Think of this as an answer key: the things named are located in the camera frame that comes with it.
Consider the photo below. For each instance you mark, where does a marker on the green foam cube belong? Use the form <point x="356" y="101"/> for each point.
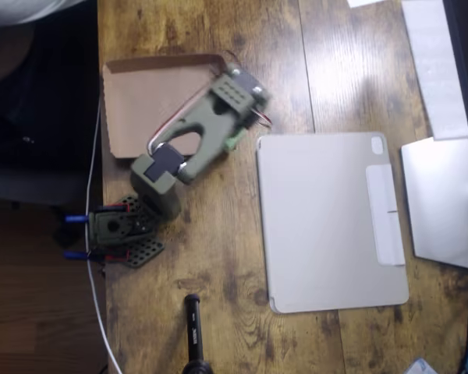
<point x="234" y="143"/>

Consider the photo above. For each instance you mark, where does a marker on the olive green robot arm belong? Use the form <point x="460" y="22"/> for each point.
<point x="210" y="121"/>

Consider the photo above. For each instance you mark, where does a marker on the brown cardboard tray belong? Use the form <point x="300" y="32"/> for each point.
<point x="140" y="101"/>

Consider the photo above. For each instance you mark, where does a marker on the tablet in beige case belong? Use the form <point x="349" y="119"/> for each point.
<point x="327" y="233"/>

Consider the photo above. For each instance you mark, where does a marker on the white paper sheet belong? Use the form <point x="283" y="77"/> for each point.
<point x="364" y="2"/>

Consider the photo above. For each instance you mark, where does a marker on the grey foam sheet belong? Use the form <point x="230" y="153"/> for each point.
<point x="433" y="70"/>

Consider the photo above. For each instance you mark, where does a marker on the silver monitor stand base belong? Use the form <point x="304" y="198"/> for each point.
<point x="440" y="202"/>

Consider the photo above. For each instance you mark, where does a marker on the black chair caster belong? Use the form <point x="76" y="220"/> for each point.
<point x="67" y="236"/>

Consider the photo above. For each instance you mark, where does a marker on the white and blue box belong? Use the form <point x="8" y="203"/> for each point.
<point x="421" y="368"/>

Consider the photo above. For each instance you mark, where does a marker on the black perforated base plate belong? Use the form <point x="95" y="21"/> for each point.
<point x="144" y="253"/>

